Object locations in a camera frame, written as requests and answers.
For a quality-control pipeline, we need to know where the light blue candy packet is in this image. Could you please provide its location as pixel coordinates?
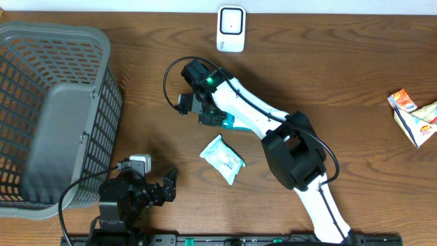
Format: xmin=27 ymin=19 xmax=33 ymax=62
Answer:
xmin=199 ymin=135 xmax=245 ymax=185

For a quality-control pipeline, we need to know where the orange small box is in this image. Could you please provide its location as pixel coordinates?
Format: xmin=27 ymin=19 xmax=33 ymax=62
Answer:
xmin=387 ymin=89 xmax=417 ymax=113

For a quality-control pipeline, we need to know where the yellow snack chips bag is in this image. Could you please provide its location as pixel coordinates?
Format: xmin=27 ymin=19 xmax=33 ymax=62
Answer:
xmin=394 ymin=102 xmax=436 ymax=148

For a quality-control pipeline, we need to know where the teal mouthwash bottle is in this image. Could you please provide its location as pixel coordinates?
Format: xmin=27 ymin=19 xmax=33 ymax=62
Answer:
xmin=222 ymin=113 xmax=251 ymax=131

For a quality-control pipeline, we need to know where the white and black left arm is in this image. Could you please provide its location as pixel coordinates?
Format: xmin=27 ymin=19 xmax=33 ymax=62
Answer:
xmin=87 ymin=167 xmax=178 ymax=246

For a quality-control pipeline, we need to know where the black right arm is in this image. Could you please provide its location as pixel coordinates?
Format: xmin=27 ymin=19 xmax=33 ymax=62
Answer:
xmin=177 ymin=57 xmax=352 ymax=244

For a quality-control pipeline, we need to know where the white barcode scanner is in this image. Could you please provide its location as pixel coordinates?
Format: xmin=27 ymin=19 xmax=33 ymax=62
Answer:
xmin=216 ymin=5 xmax=246 ymax=53

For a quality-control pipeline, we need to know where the grey plastic mesh basket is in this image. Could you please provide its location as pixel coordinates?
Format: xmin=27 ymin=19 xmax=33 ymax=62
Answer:
xmin=1 ymin=23 xmax=122 ymax=220

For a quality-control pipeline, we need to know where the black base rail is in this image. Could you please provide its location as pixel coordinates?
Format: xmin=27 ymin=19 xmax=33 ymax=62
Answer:
xmin=61 ymin=233 xmax=404 ymax=246

